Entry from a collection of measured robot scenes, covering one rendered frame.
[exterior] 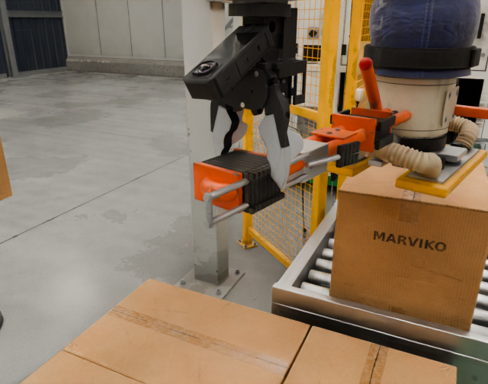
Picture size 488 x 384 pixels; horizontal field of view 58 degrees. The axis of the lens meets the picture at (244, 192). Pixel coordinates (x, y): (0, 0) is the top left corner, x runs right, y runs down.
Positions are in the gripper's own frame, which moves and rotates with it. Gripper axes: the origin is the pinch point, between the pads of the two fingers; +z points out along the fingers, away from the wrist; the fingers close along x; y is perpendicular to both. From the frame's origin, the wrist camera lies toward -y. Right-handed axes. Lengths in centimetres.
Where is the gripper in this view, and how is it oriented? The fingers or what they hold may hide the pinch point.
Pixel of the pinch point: (246, 175)
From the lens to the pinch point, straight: 55.4
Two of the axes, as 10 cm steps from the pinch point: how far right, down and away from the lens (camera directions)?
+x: -7.7, -2.4, 6.0
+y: 6.4, -2.8, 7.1
